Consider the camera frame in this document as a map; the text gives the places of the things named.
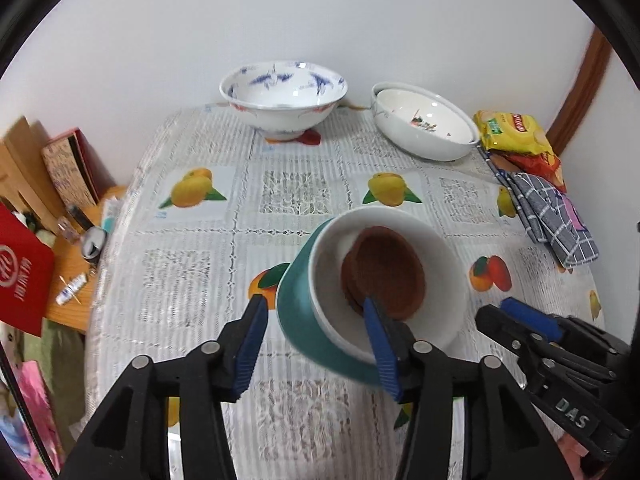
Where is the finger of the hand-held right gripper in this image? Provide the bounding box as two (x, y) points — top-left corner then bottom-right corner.
(475, 305), (538, 361)
(500, 296), (563, 342)

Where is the small white tube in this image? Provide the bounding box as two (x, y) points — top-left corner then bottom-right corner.
(55, 272), (87, 306)

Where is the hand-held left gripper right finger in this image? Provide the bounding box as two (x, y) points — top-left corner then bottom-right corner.
(363, 297), (573, 480)

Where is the patterned box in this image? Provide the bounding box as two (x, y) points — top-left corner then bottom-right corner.
(41, 129), (117, 207)

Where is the small clear bottle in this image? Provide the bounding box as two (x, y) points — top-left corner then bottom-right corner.
(56, 216), (81, 243)

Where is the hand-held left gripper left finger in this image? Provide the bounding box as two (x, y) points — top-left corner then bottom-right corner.
(60, 294), (269, 480)

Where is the yellow chip bag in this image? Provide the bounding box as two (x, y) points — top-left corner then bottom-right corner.
(473, 110), (556, 156)

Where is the red paper bag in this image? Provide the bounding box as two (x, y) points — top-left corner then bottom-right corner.
(0, 202), (55, 337)

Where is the small brown bowl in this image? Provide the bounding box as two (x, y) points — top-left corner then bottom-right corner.
(341, 255), (371, 317)
(345, 226), (427, 322)

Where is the round metal container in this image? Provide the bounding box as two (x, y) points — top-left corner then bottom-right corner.
(81, 226), (107, 261)

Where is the large white printed bowl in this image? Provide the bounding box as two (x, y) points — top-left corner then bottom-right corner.
(371, 82), (480, 162)

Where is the brown wooden door frame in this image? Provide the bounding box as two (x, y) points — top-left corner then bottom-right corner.
(547, 25), (613, 157)

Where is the pink garment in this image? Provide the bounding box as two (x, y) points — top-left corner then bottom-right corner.
(556, 432), (608, 480)

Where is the plain white bowl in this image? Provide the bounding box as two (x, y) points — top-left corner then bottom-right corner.
(307, 207), (468, 353)

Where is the blue plate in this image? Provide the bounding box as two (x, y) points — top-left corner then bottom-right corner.
(276, 217), (401, 388)

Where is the fruit print tablecloth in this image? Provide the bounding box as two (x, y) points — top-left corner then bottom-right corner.
(84, 105), (606, 480)

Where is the small black object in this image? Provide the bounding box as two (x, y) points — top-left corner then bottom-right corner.
(67, 204), (96, 231)

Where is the grey checked cloth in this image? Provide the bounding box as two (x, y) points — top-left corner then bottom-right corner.
(482, 147), (600, 268)

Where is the pink floral bag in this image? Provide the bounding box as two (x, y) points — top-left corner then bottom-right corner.
(0, 360), (63, 480)

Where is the red chip bag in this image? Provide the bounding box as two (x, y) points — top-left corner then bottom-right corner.
(492, 150), (568, 193)

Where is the green cloth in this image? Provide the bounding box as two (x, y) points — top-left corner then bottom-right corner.
(20, 317), (93, 441)

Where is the blue patterned white bowl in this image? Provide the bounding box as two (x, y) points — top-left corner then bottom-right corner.
(219, 61), (348, 142)

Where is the wooden side table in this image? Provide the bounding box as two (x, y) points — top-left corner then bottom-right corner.
(42, 185), (128, 333)

